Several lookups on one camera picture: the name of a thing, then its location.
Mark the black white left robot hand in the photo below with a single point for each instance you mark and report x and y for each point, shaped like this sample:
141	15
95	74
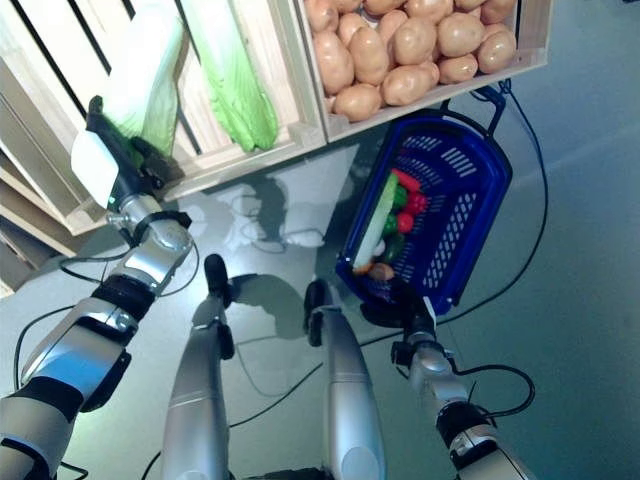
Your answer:
95	165

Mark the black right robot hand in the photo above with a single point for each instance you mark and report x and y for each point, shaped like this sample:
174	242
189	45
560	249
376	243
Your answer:
400	312

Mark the napa cabbage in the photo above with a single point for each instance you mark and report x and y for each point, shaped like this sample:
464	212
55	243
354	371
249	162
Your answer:
377	220
235	90
145	60

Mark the blue plastic shopping basket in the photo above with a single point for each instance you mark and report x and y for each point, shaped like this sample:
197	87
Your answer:
495	160

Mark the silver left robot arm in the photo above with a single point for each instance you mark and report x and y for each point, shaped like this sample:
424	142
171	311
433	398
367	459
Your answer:
65	360

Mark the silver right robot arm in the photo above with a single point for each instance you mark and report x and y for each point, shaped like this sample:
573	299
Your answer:
435	370

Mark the brown onion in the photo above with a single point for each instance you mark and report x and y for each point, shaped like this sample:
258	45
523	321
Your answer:
384	272

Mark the small orange vegetable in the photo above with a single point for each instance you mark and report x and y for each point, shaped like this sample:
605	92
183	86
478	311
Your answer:
362	270

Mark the white garlic bulb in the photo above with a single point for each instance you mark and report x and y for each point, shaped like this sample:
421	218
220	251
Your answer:
379	249

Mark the silver right robot leg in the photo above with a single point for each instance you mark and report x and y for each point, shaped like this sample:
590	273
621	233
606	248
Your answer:
350	380

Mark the silver robot leg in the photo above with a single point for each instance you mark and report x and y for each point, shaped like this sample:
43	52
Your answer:
350	380
192	400

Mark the red tomato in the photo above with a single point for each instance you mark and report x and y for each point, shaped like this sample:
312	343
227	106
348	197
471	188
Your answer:
406	223

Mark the slatted wooden cabbage crate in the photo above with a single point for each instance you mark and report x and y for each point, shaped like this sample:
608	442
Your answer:
240	160

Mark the brown potato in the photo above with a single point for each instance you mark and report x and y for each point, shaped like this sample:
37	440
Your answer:
320	14
332	62
414	41
460	34
350	27
357	102
369	55
496	51
407	85
457	69

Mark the silver left robot leg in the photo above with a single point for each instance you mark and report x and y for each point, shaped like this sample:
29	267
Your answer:
192	400

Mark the pile of potatoes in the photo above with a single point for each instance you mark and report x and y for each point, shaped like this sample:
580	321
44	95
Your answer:
537	30

